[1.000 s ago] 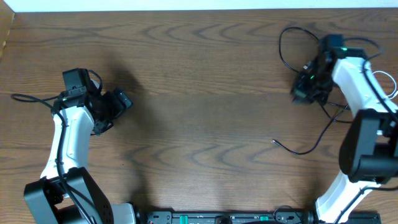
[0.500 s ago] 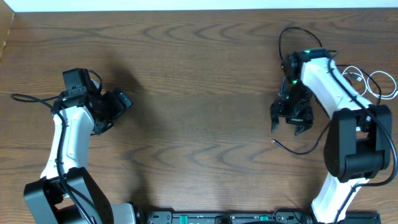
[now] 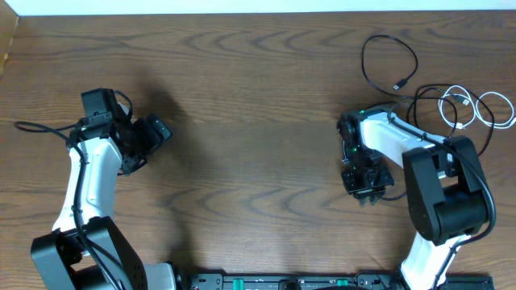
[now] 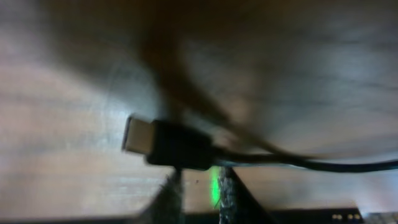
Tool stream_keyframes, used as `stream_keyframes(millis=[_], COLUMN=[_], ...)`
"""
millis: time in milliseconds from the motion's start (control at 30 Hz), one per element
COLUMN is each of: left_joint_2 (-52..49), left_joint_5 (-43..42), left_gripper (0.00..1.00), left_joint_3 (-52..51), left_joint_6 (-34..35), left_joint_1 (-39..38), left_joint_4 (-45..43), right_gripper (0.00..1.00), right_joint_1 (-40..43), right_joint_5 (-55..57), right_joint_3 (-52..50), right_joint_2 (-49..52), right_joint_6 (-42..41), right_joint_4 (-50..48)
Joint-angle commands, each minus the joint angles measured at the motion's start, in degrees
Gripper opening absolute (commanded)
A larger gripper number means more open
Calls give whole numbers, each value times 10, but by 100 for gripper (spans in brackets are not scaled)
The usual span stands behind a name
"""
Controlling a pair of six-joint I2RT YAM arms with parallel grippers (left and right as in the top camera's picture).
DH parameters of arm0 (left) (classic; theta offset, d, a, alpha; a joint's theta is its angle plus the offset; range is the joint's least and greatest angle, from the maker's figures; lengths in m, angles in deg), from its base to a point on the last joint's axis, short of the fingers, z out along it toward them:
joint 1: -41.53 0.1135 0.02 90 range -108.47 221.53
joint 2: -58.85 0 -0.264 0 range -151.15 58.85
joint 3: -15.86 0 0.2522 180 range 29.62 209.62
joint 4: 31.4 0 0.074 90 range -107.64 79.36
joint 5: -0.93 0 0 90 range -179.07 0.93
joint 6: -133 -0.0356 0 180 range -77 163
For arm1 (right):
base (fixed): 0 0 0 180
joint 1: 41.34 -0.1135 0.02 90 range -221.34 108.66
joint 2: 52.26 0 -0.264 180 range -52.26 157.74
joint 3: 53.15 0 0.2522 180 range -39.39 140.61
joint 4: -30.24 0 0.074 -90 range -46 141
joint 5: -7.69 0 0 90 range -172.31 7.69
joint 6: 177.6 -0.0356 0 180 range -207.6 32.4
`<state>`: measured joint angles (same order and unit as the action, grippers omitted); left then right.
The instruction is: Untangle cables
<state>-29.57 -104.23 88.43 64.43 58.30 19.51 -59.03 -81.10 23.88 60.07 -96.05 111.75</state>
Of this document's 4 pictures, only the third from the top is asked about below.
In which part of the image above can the white usb cable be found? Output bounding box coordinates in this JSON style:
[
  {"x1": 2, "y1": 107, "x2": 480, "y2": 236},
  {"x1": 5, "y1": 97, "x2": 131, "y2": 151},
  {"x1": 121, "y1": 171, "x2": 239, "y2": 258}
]
[{"x1": 437, "y1": 85, "x2": 516, "y2": 131}]

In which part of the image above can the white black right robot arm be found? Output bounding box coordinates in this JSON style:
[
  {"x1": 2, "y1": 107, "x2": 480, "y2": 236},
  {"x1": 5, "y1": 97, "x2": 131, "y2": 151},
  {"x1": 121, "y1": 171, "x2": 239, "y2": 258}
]
[{"x1": 336, "y1": 106, "x2": 497, "y2": 289}]

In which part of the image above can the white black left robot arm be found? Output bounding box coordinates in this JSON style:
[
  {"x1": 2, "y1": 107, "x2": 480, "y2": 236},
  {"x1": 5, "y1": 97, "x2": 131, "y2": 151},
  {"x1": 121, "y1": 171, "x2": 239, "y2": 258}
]
[{"x1": 31, "y1": 88, "x2": 177, "y2": 289}]

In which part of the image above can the cardboard panel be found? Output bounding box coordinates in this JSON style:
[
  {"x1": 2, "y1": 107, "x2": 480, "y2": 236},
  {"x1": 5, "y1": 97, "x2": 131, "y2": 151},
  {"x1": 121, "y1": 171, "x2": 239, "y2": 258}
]
[{"x1": 0, "y1": 0, "x2": 19, "y2": 74}]

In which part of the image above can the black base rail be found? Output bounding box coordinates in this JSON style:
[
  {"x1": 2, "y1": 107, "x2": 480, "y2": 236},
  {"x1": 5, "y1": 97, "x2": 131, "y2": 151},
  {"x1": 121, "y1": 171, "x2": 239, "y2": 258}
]
[{"x1": 189, "y1": 272, "x2": 495, "y2": 290}]

